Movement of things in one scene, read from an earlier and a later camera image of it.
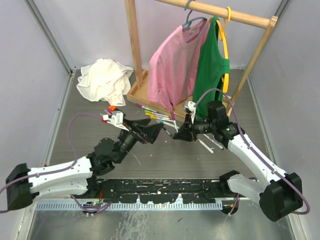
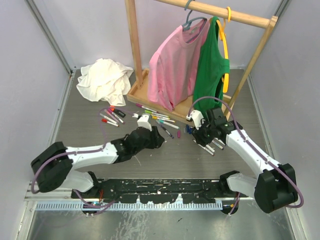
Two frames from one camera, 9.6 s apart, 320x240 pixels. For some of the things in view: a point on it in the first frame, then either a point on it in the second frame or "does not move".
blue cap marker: (214, 142) does not move
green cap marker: (156, 113) does not move
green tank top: (211, 67) does not move
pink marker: (173, 118) -> (205, 149)
